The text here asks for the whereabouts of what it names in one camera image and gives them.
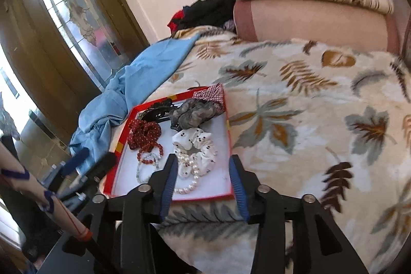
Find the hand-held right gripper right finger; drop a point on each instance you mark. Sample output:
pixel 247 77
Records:
pixel 238 187

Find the pink bolster pillow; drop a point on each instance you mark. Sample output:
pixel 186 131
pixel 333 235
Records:
pixel 314 23

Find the person's left forearm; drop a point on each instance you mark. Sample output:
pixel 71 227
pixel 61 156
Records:
pixel 32 193

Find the red polka-dot scrunchie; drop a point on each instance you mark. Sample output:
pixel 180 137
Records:
pixel 144 132

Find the leaf-printed blanket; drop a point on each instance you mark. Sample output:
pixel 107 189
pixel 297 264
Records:
pixel 305 132

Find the light blue cloth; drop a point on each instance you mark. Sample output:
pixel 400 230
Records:
pixel 144 75

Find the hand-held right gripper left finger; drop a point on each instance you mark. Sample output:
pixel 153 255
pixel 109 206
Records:
pixel 168 187

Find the red gingham scrunchie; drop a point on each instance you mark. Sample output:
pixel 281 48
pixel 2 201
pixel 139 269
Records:
pixel 213 96

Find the black hair claw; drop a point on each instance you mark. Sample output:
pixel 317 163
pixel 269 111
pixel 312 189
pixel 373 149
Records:
pixel 157 110

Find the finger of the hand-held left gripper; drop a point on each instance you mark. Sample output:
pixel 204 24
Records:
pixel 102 166
pixel 74 162

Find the grey scrunchie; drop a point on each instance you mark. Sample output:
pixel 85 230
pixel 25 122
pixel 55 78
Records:
pixel 192 113

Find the wooden door with glass pane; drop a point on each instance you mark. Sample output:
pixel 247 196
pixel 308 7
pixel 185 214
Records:
pixel 48 52

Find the white dotted scrunchie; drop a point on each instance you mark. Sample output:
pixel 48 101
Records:
pixel 200 145

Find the pile of dark clothes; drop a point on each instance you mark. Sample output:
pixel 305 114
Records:
pixel 208 14

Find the red cardboard box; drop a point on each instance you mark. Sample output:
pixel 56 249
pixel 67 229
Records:
pixel 212 184

